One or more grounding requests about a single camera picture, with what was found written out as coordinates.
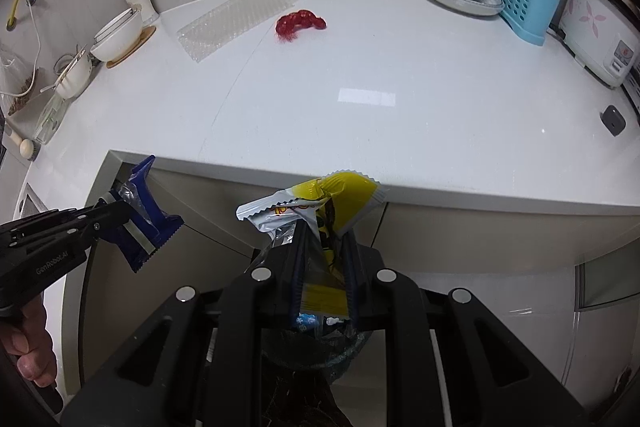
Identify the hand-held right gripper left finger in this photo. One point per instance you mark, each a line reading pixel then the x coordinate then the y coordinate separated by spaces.
pixel 299 267

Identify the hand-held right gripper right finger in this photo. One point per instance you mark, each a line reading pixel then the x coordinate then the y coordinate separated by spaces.
pixel 350 267

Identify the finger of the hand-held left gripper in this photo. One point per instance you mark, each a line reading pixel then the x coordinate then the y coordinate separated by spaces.
pixel 112 217

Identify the blue snack wrapper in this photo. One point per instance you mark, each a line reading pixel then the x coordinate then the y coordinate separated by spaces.
pixel 145 217

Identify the yellow snack wrapper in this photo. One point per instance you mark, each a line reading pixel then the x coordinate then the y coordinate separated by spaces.
pixel 340 197

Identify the person's left hand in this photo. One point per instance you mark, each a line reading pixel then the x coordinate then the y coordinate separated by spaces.
pixel 30 342

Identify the round wooden knob tool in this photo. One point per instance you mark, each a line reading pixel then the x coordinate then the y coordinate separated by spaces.
pixel 26 149

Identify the clear plastic container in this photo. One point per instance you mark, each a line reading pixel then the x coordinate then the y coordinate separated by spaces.
pixel 50 119

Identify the small white lidded bowl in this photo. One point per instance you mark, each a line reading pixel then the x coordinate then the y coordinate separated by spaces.
pixel 75 79

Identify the large white lidded bowl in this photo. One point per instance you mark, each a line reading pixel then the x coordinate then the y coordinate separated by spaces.
pixel 117 39

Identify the round wooden coaster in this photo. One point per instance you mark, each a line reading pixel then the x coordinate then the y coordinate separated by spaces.
pixel 147 38

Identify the clear bubble wrap sheet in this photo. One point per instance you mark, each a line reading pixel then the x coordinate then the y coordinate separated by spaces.
pixel 230 19

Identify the small grey device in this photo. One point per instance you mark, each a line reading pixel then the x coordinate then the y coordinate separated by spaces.
pixel 613 120

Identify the blue plastic utensil basket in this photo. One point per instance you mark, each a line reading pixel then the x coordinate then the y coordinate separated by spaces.
pixel 525 7

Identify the white floral rice cooker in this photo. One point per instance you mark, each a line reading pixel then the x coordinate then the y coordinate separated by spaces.
pixel 595 27

